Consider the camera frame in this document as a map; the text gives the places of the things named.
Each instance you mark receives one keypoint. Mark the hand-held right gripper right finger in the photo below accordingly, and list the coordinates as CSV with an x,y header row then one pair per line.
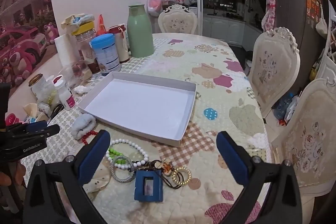
x,y
232,158

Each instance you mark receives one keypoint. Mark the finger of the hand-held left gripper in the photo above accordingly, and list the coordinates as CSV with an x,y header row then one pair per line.
x,y
36,126
51,130

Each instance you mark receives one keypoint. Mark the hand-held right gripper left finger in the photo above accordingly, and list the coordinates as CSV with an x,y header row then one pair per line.
x,y
96,154

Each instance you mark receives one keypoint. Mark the cream dotted scrunchie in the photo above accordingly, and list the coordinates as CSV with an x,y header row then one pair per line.
x,y
101,182

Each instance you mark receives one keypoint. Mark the light blue scrunchie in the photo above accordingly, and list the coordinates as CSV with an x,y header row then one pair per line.
x,y
82,125

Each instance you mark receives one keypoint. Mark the blue hair claw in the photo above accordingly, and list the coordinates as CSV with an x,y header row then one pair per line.
x,y
140,187

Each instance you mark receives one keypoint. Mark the white cardboard tray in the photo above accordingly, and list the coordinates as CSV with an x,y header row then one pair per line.
x,y
136,106

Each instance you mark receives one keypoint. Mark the person's left hand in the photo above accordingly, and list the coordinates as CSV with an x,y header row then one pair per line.
x,y
6,178

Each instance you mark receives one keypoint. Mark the tissue box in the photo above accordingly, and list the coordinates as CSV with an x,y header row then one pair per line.
x,y
32,111

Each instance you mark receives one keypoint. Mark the pink jar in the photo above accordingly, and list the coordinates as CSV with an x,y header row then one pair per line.
x,y
11,119

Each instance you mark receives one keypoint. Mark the white bottle pink label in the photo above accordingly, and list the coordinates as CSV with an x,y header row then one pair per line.
x,y
67,98

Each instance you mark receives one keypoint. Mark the gold lid tin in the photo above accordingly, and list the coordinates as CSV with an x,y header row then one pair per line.
x,y
39,90

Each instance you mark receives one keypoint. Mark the crumpled white tissue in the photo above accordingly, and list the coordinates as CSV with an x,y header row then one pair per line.
x,y
81,89

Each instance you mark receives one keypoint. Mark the clear plastic bag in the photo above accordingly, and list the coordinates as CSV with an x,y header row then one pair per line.
x,y
76,70

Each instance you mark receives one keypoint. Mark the blue water bottle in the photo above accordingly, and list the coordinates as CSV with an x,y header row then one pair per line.
x,y
282,106

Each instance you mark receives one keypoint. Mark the white plastic bag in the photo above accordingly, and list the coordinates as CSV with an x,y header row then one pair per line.
x,y
291,108

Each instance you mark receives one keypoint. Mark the cream floral dining chair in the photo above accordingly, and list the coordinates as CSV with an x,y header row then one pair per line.
x,y
270,69
177,22
309,140

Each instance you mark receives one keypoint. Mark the white paper towel roll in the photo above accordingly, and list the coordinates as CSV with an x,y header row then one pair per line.
x,y
64,50

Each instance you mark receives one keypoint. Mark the blue lid milk powder can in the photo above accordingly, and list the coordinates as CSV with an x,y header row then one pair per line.
x,y
106,56

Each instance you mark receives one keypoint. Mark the clear jar yellow lid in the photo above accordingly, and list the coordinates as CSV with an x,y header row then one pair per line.
x,y
84,40

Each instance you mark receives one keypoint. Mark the cream tumbler red lid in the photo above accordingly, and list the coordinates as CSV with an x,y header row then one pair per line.
x,y
123,48

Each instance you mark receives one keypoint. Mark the wet wipes packet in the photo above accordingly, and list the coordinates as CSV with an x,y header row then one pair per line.
x,y
78,19

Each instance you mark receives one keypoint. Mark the orange snack packet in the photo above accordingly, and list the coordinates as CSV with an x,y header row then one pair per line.
x,y
101,26

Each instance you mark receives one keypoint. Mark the green thermos flask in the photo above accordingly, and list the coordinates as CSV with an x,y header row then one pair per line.
x,y
140,35

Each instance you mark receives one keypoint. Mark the white kitchen cabinets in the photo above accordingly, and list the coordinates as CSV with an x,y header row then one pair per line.
x,y
223,28

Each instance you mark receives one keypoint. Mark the pink floral hanging cloth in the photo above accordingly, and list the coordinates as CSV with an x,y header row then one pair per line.
x,y
270,11

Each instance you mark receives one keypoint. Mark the white hanging tote bag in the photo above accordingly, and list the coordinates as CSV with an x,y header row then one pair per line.
x,y
321,26

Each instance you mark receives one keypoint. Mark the brown refrigerator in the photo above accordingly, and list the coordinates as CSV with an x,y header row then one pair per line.
x,y
291,8

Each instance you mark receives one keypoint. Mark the pink plastic bag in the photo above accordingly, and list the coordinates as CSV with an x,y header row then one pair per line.
x,y
153,2

